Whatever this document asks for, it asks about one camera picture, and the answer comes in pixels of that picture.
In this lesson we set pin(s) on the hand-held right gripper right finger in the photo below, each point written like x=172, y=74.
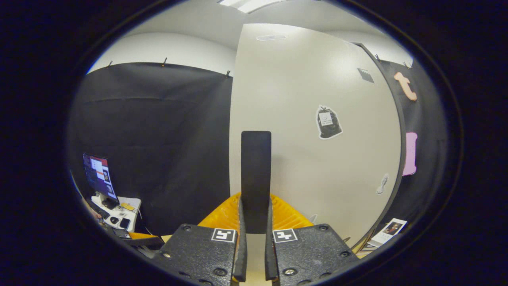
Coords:
x=270, y=258

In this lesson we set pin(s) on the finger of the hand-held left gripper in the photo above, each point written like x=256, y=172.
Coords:
x=149, y=241

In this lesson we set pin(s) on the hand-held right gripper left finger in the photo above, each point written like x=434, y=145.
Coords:
x=241, y=258

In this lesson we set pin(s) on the white cabinet door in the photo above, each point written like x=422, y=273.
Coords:
x=309, y=171

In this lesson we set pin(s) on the white printed square coaster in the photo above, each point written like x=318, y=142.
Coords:
x=391, y=228

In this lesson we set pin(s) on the black phone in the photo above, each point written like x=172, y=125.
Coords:
x=124, y=223

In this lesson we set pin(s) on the white side desk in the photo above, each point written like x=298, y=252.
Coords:
x=115, y=212

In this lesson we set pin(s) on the yellow note pad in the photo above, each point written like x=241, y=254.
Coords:
x=127, y=206

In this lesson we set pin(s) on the black keyboard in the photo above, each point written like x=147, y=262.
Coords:
x=99, y=210

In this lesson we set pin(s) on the computer monitor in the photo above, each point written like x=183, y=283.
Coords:
x=99, y=174

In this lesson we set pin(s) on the black backdrop cloth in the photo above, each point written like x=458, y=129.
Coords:
x=158, y=139

